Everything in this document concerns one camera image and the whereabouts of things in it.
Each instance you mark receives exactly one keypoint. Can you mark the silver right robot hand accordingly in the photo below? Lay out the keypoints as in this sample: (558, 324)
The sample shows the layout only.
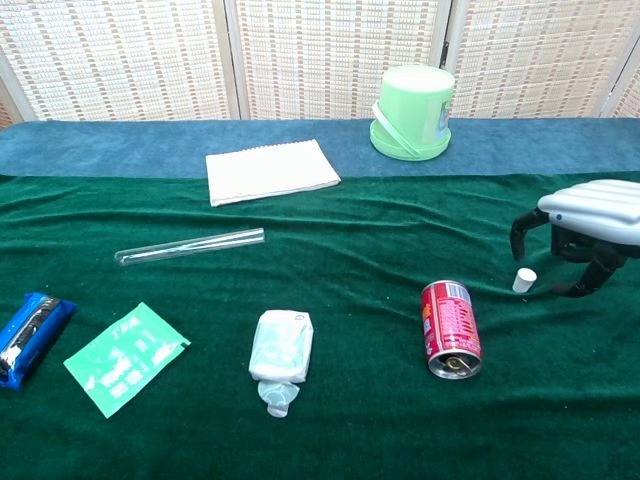
(595, 207)

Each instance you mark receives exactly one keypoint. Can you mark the small white cap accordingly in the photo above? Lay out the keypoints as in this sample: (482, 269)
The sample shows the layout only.
(523, 281)

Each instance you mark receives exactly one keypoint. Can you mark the clear glass test tube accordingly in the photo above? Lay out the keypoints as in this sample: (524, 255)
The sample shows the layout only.
(190, 246)

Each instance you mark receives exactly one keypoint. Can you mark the red soda can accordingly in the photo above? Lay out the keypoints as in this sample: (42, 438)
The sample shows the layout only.
(450, 325)

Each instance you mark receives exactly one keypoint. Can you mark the light green plastic bucket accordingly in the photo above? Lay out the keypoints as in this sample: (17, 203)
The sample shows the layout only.
(410, 110)

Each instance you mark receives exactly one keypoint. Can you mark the dark green velvet cloth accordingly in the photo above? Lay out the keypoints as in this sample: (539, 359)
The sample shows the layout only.
(350, 250)

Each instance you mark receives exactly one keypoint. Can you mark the cream spiral notepad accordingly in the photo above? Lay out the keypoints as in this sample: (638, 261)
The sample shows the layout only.
(270, 172)

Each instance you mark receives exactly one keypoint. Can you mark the small white green bottle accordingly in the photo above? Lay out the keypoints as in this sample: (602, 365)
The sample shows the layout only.
(280, 345)

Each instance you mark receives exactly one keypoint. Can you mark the green printed sachet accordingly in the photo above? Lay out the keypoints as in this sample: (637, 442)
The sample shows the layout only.
(125, 360)

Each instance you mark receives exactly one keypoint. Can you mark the woven bamboo folding screen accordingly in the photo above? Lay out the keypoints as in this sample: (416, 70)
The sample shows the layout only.
(125, 50)

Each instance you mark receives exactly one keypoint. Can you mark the blue table cloth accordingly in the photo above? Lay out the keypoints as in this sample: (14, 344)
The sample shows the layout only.
(100, 150)

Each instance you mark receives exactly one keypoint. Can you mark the blue cookie packet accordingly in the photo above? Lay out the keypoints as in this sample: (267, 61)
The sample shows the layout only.
(30, 335)

